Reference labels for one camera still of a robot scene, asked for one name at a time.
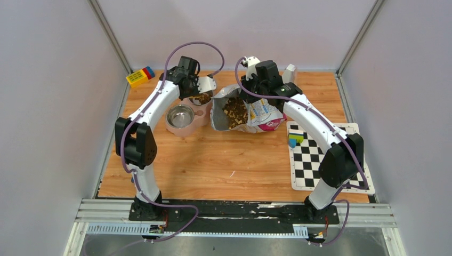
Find pet food bag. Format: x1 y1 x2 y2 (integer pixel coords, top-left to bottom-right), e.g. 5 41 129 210
211 84 287 133

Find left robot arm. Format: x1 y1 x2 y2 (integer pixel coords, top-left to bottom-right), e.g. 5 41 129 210
115 56 203 220

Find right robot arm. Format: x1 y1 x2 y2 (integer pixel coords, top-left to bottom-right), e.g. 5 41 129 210
236 57 366 223

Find steel bowl far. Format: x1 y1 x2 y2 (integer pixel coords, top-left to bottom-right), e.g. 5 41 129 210
189 92 213 106

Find steel bowl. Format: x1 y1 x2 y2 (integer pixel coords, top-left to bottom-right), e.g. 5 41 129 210
166 104 195 129
189 92 213 106

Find pink double bowl stand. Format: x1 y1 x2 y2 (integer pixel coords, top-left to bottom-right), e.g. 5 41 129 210
165 93 213 137

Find steel bowl near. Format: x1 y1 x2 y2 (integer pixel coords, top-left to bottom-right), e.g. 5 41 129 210
166 104 195 129

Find white metronome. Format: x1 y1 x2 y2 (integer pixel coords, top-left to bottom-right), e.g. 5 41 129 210
281 64 298 84

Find yellow red blue block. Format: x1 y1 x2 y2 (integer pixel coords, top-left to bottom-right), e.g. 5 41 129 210
126 66 155 88

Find green white blue blocks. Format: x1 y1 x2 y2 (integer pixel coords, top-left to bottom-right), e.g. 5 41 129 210
287 129 304 148

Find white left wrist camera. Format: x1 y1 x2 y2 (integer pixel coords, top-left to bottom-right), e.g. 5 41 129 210
197 76 217 94

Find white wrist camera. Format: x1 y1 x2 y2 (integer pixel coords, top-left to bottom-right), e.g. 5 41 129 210
197 76 217 94
240 56 261 81

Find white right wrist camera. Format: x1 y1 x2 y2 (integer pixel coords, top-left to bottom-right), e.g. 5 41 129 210
240 56 261 81

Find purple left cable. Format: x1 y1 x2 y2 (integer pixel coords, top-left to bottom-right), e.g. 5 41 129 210
120 42 225 244

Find purple cable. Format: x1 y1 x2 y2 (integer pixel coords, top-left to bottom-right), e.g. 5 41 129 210
235 57 370 247
120 42 225 244

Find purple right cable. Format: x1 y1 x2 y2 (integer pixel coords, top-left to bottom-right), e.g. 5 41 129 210
235 57 370 247

